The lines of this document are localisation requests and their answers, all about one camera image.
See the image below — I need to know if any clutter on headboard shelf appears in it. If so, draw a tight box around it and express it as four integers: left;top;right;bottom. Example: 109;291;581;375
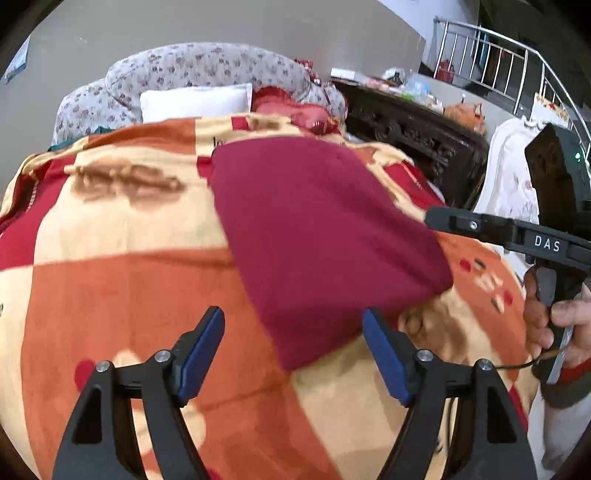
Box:
331;67;444;114

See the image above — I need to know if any metal stair railing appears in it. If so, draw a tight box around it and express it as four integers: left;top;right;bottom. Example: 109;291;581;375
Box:
430;17;590;154

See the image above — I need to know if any wall calendar poster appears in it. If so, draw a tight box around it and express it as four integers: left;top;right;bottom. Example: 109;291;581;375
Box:
1;36;31;84

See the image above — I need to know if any dark red fleece garment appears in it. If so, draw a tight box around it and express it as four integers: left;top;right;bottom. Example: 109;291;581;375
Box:
209;137;453;370

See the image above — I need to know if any red orange checkered love blanket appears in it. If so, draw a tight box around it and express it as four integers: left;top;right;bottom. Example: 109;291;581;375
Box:
1;114;536;479

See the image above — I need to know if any white pillow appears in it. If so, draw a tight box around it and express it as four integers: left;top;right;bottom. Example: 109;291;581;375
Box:
139;83;253;124

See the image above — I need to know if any red embroidered pillow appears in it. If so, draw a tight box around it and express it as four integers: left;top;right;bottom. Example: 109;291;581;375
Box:
252;59;348;135

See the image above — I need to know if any floral grey quilt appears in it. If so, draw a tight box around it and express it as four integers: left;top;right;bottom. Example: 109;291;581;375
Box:
52;42;348;145

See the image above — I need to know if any orange bag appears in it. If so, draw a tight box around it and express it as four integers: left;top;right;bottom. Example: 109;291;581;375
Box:
444;102;487;136

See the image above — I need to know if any dark carved wooden headboard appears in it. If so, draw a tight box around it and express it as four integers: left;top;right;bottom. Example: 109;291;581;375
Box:
334;80;489;209

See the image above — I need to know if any red fire extinguisher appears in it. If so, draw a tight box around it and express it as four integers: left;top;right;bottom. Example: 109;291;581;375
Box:
435;59;455;84

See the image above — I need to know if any person's right hand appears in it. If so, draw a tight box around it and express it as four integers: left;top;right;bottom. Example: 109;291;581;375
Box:
524;268;591;368

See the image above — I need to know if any white ornate chair back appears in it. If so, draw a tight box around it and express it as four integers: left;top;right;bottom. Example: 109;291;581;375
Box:
473;91;576;269

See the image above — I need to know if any red grey sleeve forearm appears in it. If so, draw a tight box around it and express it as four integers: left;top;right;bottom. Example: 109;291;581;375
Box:
541;360;590;472

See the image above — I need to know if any black cable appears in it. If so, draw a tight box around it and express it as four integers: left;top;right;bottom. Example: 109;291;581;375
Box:
493;347;562;371

